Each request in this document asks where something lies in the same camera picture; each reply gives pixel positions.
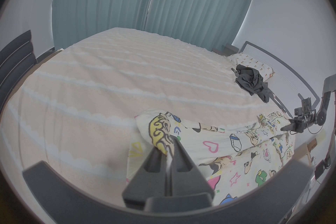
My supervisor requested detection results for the black garment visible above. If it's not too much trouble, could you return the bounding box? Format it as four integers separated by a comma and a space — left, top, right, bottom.
231, 64, 276, 104

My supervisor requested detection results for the white printed pillow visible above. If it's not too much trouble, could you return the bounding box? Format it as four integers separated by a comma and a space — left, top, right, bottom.
227, 52, 276, 79

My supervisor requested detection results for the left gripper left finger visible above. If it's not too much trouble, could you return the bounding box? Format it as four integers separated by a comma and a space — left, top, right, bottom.
121, 148, 170, 211

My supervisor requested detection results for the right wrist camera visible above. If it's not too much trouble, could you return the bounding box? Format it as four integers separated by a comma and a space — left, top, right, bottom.
293, 97, 313, 116

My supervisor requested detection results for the white printed pyjama top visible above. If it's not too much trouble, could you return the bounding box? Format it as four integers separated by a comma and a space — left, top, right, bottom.
126, 110, 296, 207

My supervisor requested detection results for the grey bedside table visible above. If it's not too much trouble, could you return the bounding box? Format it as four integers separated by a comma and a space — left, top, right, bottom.
211, 43, 239, 57

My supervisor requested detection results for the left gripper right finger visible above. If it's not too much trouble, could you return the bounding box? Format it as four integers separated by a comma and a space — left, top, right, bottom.
169, 136, 215, 198

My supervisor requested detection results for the black chest of drawers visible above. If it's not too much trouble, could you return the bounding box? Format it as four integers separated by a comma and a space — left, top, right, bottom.
0, 30, 36, 113

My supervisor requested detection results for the bed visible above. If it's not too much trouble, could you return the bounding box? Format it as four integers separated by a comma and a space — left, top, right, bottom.
0, 27, 321, 208

